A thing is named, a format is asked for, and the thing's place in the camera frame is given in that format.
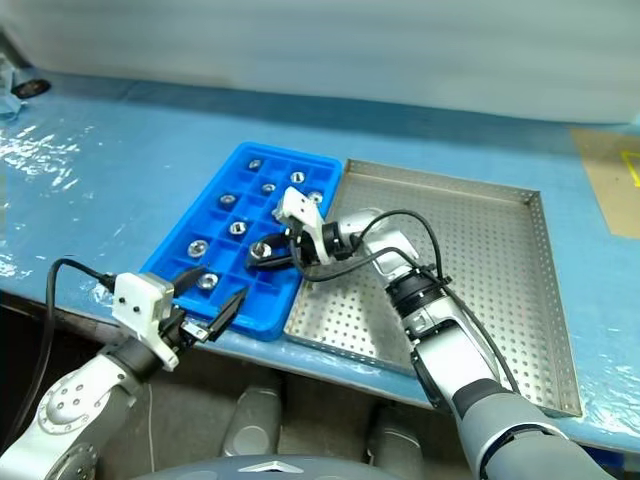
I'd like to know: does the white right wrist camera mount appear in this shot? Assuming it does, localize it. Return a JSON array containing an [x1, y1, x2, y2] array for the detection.
[[276, 186, 332, 264]]

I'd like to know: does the blue compartment tray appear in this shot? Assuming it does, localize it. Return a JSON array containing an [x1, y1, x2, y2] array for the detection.
[[138, 141, 345, 343]]

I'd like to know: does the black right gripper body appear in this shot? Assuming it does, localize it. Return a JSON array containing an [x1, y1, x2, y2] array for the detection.
[[284, 224, 321, 274]]

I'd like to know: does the brown cardboard sheet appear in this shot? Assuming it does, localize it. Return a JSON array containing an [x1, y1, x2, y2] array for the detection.
[[569, 124, 640, 240]]

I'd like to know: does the perforated steel tray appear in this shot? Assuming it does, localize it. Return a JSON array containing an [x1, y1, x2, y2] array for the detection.
[[283, 158, 584, 419]]

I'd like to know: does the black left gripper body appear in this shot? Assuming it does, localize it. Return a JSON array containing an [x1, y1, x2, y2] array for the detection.
[[158, 282, 216, 351]]

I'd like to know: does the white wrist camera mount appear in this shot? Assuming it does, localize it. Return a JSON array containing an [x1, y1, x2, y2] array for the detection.
[[110, 272, 180, 372], [276, 186, 332, 264]]

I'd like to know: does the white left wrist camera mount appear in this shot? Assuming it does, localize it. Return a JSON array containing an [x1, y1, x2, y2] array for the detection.
[[110, 272, 180, 372]]

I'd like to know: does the dark grey robot torso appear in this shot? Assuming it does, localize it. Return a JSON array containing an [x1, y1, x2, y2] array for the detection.
[[132, 453, 371, 480]]

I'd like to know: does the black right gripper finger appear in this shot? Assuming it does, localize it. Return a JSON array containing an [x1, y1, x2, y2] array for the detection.
[[248, 228, 294, 256], [245, 252, 301, 274]]

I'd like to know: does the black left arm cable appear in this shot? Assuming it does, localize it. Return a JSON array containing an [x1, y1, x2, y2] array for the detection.
[[0, 257, 117, 449]]

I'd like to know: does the clear plastic bag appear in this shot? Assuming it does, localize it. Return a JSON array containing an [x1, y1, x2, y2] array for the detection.
[[0, 54, 29, 121]]

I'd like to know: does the grey rounded robot leg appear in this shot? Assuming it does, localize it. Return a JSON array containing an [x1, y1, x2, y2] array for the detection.
[[367, 404, 426, 480], [222, 385, 282, 459]]

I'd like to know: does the black oval object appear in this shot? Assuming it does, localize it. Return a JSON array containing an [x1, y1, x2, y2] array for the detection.
[[10, 78, 52, 100]]

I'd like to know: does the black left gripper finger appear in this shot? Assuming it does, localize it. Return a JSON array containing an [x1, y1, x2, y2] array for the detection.
[[172, 266, 205, 302], [207, 285, 250, 344]]

